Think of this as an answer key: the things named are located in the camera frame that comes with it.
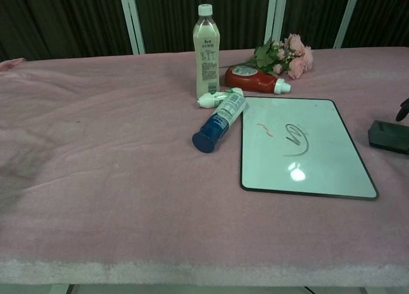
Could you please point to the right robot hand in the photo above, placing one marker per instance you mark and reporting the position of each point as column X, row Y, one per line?
column 403, row 110

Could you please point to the black whiteboard eraser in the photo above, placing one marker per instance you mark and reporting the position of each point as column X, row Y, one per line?
column 390, row 137

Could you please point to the small whiteboard black frame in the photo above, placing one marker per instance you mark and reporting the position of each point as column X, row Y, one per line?
column 303, row 147

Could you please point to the pink artificial flower bouquet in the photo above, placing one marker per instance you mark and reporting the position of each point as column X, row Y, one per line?
column 289, row 56

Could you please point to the red ketchup squeeze bottle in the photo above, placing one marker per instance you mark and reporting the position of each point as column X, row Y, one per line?
column 249, row 80

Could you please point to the blue white tube blue cap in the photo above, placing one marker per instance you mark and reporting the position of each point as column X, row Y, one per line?
column 220, row 121

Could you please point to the small white tube green print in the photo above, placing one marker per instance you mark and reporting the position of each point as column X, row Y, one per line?
column 212, row 98

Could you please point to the milky drink bottle white cap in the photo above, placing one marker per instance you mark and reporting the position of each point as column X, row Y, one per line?
column 207, row 56

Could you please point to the pink fleece table cloth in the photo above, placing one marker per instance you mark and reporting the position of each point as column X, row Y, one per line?
column 128, row 166

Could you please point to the dark pleated curtain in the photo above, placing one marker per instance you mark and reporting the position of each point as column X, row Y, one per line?
column 57, row 19

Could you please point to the white folding screen frame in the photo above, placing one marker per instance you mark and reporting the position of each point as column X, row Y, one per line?
column 132, row 19

